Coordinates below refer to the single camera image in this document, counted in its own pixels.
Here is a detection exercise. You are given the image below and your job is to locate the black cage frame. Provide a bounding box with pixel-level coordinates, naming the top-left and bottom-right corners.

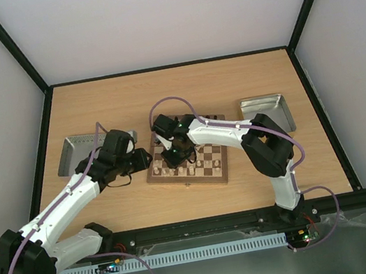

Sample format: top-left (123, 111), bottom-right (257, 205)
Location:
top-left (0, 0), bottom-right (366, 216)

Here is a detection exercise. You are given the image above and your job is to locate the slotted white cable duct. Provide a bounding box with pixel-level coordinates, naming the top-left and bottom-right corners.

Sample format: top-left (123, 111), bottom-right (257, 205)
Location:
top-left (60, 233), bottom-right (288, 274)

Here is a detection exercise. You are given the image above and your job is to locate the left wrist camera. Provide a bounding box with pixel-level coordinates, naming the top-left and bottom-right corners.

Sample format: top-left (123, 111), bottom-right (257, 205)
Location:
top-left (128, 130), bottom-right (138, 144)

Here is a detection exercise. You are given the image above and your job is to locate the right metal tray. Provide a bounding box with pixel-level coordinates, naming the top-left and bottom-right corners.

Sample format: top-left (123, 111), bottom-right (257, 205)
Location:
top-left (235, 90), bottom-right (298, 141)

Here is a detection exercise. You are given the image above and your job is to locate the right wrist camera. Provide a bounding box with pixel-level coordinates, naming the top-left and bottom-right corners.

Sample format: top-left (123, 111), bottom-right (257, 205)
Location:
top-left (155, 133), bottom-right (173, 150)

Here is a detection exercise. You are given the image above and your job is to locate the wooden chess board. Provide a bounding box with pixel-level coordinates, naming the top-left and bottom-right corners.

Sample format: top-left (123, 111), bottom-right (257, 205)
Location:
top-left (147, 114), bottom-right (228, 186)

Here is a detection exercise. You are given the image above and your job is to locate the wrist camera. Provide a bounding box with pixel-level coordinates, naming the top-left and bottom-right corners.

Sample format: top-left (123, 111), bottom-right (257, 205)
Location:
top-left (155, 133), bottom-right (173, 150)
top-left (128, 130), bottom-right (138, 144)

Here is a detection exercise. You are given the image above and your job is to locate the metal tray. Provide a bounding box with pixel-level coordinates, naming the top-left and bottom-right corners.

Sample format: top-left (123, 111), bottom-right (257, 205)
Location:
top-left (57, 134), bottom-right (95, 178)
top-left (235, 90), bottom-right (298, 141)

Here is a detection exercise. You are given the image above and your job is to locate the black mounting rail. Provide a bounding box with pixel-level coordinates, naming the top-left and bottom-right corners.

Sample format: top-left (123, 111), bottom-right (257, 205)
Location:
top-left (107, 188), bottom-right (366, 260)

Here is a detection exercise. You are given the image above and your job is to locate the left metal tray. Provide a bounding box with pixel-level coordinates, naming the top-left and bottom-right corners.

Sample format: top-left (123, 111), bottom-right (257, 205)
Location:
top-left (57, 134), bottom-right (95, 178)

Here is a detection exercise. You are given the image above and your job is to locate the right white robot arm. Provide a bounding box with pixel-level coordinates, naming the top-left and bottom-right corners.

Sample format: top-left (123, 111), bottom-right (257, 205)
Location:
top-left (151, 114), bottom-right (304, 226)

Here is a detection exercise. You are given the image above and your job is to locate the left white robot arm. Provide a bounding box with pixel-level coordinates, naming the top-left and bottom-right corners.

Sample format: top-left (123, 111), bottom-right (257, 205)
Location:
top-left (0, 129), bottom-right (152, 274)

